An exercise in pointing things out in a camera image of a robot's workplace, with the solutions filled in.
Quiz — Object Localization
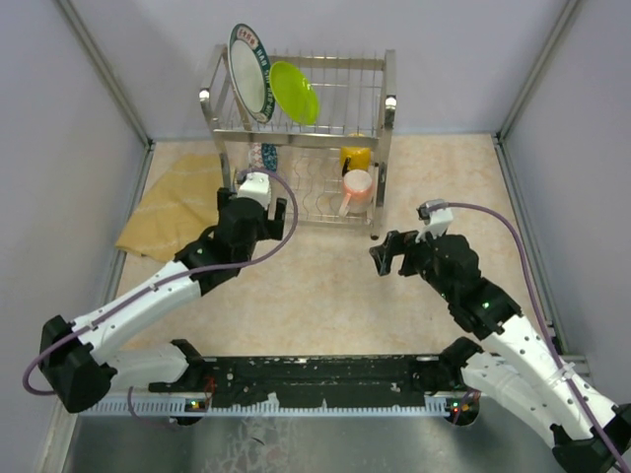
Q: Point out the right aluminium frame post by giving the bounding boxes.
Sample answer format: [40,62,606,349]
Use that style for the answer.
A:
[495,0,584,144]

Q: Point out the yellow glass mug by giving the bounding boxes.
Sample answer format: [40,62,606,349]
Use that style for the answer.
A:
[339,146,372,175]

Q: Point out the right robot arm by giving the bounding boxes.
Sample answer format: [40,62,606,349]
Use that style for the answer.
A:
[370,231,630,472]

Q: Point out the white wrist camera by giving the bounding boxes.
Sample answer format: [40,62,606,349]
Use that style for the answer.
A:
[415,199,454,242]
[237,170,272,209]

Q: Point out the stainless steel dish rack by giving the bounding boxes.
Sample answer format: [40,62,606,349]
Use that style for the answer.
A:
[198,44,397,238]

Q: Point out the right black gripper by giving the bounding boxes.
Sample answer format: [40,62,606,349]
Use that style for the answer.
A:
[370,223,456,302]

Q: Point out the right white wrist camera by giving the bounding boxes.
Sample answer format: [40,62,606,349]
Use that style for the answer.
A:
[415,199,454,242]

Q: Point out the purple cable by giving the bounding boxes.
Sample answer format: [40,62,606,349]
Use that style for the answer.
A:
[426,201,625,472]
[22,167,300,430]

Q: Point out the blue patterned bowl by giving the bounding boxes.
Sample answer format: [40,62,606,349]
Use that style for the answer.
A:
[247,143,278,172]

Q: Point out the lime green plate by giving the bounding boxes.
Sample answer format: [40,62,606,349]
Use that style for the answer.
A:
[269,61,319,125]

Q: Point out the white plate green rim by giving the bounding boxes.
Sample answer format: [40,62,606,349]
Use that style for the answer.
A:
[228,23,275,124]

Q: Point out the yellow cloth with white zigzags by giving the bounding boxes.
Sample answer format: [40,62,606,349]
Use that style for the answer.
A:
[115,154,223,262]

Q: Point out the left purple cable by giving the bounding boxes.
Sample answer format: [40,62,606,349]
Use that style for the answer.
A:
[22,167,300,430]

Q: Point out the left aluminium frame post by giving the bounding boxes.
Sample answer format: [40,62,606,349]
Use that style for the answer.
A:
[52,0,153,148]

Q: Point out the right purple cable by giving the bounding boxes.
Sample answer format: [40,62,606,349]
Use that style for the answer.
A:
[426,201,625,472]

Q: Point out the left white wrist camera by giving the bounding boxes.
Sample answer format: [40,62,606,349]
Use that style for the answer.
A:
[237,170,272,209]

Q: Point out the aluminium frame post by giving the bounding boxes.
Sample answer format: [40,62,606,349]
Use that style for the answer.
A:
[495,0,584,144]
[52,0,153,148]

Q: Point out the aluminium front rail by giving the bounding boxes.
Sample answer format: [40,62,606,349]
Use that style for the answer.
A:
[59,355,596,396]

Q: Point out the pink and white mug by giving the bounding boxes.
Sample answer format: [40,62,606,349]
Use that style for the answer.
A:
[338,169,374,217]

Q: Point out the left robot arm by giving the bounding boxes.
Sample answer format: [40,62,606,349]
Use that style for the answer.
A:
[36,188,291,414]

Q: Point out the white slotted cable duct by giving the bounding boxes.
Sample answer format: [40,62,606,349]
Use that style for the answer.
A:
[81,392,462,418]

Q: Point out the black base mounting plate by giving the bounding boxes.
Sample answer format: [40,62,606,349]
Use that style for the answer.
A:
[149,354,467,407]

